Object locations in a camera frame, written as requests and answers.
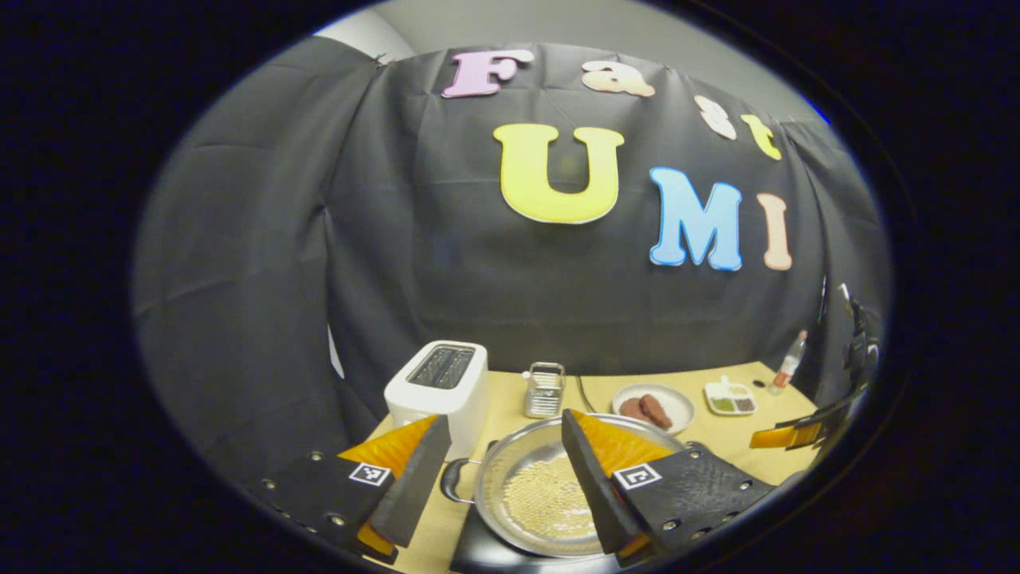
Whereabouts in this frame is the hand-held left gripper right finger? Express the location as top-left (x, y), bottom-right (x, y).
top-left (561, 408), bottom-right (778, 568)

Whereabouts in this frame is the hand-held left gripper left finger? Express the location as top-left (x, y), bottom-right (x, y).
top-left (243, 413), bottom-right (453, 565)

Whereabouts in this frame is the stainless steel pot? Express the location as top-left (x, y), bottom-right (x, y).
top-left (440, 413), bottom-right (688, 559)

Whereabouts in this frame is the black induction cooktop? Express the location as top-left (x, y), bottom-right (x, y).
top-left (449, 506), bottom-right (630, 574)

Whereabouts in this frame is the pile of yellow soybeans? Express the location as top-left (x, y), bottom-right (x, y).
top-left (500, 454), bottom-right (598, 543)

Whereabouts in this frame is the plastic water bottle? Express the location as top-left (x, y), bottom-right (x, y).
top-left (768, 329), bottom-right (809, 397)

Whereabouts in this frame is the white divided dish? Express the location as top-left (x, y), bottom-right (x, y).
top-left (704, 375), bottom-right (758, 417)

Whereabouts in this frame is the white toaster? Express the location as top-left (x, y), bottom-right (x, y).
top-left (383, 340), bottom-right (490, 461)

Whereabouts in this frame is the white round plate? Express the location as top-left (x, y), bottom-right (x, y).
top-left (611, 383), bottom-right (696, 436)

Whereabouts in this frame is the wire mesh holder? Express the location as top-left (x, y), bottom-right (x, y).
top-left (524, 362), bottom-right (567, 419)

